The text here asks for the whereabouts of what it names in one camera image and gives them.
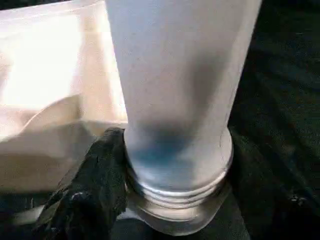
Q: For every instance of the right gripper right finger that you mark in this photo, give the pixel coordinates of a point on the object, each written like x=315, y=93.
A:
x=270, y=195

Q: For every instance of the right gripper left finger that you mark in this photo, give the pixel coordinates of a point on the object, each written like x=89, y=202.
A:
x=95, y=190

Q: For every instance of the white plastic table top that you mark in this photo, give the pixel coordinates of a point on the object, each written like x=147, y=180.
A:
x=50, y=75

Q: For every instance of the white plastic table leg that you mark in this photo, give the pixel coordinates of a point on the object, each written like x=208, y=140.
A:
x=180, y=75

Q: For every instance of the black work mat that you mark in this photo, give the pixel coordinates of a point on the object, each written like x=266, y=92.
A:
x=287, y=87

